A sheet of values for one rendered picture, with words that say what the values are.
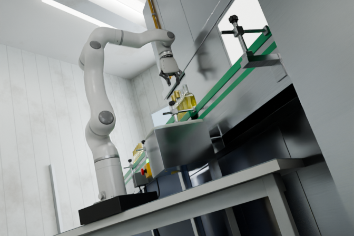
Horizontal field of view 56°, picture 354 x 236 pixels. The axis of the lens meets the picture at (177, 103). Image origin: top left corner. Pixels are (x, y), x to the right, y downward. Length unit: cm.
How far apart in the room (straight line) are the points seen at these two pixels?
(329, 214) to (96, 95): 111
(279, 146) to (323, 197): 26
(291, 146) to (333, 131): 69
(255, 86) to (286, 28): 41
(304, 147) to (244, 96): 30
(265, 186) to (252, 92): 31
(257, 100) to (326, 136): 47
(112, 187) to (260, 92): 78
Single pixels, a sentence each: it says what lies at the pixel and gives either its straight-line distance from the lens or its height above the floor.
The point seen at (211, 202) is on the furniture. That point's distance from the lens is 122.
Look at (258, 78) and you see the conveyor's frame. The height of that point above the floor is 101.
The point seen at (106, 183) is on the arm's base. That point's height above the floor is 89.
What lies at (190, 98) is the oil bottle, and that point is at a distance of 174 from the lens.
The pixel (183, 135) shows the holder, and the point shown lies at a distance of 131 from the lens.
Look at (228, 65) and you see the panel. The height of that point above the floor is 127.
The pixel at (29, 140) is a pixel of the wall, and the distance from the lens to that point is 436.
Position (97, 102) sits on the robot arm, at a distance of 162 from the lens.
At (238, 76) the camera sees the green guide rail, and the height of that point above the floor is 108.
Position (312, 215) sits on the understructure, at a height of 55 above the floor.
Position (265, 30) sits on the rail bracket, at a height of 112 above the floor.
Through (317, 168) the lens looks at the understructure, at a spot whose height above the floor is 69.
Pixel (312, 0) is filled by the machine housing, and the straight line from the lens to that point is 72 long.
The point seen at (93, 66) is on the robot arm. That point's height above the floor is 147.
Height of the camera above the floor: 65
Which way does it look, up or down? 19 degrees up
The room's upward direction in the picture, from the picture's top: 16 degrees counter-clockwise
